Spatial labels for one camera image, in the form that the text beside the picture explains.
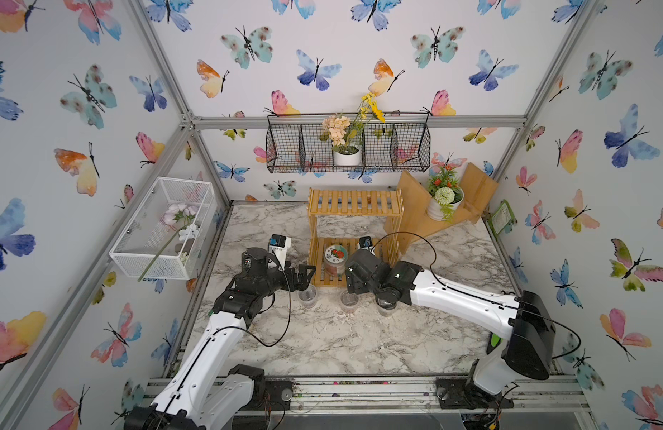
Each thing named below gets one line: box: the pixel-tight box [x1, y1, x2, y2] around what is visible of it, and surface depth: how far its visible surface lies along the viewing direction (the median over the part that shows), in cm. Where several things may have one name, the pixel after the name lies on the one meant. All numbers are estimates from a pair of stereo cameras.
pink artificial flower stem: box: [137, 202, 199, 283], surface depth 74 cm
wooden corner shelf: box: [394, 163, 500, 257], surface depth 104 cm
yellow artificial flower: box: [359, 91, 387, 123], surface depth 84 cm
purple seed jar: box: [297, 283, 318, 310], surface depth 88 cm
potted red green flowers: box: [425, 164, 465, 224], surface depth 96 cm
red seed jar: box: [339, 290, 360, 314], surface depth 88 cm
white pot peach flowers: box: [318, 114, 365, 167], surface depth 89 cm
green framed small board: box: [489, 198, 516, 237], surface depth 113 cm
